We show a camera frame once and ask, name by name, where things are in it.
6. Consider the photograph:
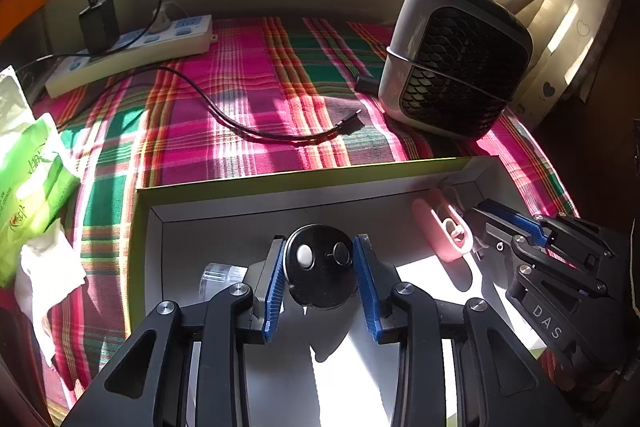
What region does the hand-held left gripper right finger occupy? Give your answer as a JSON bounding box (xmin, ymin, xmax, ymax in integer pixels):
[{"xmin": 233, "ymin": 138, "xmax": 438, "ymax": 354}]
[{"xmin": 352, "ymin": 234, "xmax": 583, "ymax": 427}]

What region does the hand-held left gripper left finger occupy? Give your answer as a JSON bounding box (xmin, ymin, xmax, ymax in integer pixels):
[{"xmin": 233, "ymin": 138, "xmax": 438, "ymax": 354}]
[{"xmin": 60, "ymin": 234, "xmax": 288, "ymax": 427}]

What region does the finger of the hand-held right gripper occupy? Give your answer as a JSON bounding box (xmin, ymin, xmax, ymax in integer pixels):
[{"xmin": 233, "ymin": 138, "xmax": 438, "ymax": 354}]
[
  {"xmin": 472, "ymin": 199, "xmax": 618, "ymax": 260},
  {"xmin": 470, "ymin": 221, "xmax": 607, "ymax": 296}
]

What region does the black round disc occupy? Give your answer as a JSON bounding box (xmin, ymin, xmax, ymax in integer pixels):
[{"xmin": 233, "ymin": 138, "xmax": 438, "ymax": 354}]
[{"xmin": 284, "ymin": 224, "xmax": 360, "ymax": 312}]

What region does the pink plastic clip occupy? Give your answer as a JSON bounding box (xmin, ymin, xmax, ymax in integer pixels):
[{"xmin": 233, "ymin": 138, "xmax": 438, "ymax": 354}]
[{"xmin": 411, "ymin": 186, "xmax": 475, "ymax": 264}]

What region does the white cardboard box tray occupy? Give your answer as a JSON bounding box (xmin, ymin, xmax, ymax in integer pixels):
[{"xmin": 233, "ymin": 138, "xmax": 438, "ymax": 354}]
[{"xmin": 127, "ymin": 154, "xmax": 551, "ymax": 427}]

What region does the small clear bottle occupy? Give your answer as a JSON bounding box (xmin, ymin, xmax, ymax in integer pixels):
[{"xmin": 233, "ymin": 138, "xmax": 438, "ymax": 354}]
[{"xmin": 200, "ymin": 262, "xmax": 248, "ymax": 303}]

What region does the grey desktop fan heater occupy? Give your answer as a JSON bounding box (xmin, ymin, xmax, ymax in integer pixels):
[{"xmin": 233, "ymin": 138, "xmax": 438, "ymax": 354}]
[{"xmin": 377, "ymin": 0, "xmax": 535, "ymax": 140}]

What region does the plaid cloth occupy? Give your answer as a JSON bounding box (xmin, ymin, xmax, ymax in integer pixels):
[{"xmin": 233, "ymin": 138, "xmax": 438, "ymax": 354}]
[{"xmin": 30, "ymin": 14, "xmax": 581, "ymax": 427}]

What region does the white crumpled tissue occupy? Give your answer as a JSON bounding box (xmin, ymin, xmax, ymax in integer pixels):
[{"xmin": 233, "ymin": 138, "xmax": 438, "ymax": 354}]
[{"xmin": 14, "ymin": 232, "xmax": 88, "ymax": 365}]

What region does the green tissue pack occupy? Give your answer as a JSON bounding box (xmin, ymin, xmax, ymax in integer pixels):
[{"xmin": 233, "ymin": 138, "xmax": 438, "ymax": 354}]
[{"xmin": 0, "ymin": 64, "xmax": 83, "ymax": 288}]

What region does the white power strip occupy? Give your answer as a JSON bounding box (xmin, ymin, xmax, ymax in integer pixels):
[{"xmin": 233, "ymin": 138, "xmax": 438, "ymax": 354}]
[{"xmin": 44, "ymin": 13, "xmax": 218, "ymax": 98}]

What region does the white plug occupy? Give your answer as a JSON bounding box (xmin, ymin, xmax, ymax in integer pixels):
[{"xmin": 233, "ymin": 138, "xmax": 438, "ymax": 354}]
[{"xmin": 150, "ymin": 1, "xmax": 186, "ymax": 35}]

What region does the black charger adapter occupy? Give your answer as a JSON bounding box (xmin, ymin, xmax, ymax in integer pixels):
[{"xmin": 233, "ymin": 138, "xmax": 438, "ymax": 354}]
[{"xmin": 79, "ymin": 0, "xmax": 121, "ymax": 55}]

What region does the orange box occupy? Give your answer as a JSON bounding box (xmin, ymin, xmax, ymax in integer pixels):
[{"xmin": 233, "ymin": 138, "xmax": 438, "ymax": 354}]
[{"xmin": 0, "ymin": 0, "xmax": 48, "ymax": 40}]

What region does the white heater cord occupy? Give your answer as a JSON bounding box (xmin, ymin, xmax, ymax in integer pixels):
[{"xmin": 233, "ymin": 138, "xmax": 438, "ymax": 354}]
[{"xmin": 385, "ymin": 46, "xmax": 518, "ymax": 102}]

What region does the black charger cable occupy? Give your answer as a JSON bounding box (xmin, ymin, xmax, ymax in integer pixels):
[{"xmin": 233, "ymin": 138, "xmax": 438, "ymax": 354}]
[{"xmin": 15, "ymin": 0, "xmax": 366, "ymax": 144}]

